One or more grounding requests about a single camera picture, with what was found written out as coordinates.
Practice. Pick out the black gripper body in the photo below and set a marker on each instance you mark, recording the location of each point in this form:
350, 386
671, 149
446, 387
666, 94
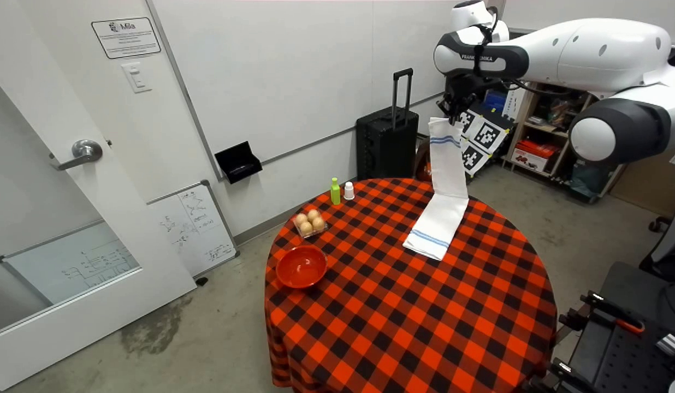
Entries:
467, 90

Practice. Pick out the white cloth with blue stripes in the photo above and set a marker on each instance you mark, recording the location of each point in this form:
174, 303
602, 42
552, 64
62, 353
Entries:
446, 175

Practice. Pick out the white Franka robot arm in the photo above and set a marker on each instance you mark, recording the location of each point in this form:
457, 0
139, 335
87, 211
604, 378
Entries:
606, 66

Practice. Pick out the board with black marker tags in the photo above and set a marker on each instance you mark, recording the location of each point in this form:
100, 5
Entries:
486, 139

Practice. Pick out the black suitcase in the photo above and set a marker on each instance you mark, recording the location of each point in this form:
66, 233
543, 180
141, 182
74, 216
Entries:
382, 144

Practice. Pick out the red box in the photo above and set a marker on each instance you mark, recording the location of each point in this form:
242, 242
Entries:
535, 154

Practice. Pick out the wooden storage shelf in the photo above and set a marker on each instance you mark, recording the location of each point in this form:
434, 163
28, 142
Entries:
552, 123

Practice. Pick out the small white bottle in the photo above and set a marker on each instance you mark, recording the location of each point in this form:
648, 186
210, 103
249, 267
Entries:
347, 192

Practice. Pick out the green bottle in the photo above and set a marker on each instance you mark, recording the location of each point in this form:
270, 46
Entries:
335, 192

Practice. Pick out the red black checkered tablecloth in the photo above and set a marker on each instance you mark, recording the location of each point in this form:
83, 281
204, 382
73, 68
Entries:
409, 313

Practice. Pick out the red bowl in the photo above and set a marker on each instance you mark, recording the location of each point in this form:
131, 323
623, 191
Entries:
303, 267

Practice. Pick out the black box on floor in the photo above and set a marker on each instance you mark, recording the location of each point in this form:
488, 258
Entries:
238, 163

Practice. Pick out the grey office chair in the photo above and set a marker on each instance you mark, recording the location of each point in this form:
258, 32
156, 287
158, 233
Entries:
671, 242

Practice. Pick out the small whiteboard with scribbles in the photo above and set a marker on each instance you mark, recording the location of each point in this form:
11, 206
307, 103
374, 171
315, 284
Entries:
194, 230

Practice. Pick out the black perforated mounting board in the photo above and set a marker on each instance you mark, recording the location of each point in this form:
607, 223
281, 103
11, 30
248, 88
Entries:
628, 350

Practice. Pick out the white door with window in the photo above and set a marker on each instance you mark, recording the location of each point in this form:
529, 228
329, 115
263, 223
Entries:
74, 242

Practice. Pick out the white light switch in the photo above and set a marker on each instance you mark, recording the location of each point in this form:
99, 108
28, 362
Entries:
139, 78

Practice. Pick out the white wall sign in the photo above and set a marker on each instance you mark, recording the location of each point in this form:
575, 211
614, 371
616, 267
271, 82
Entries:
127, 39

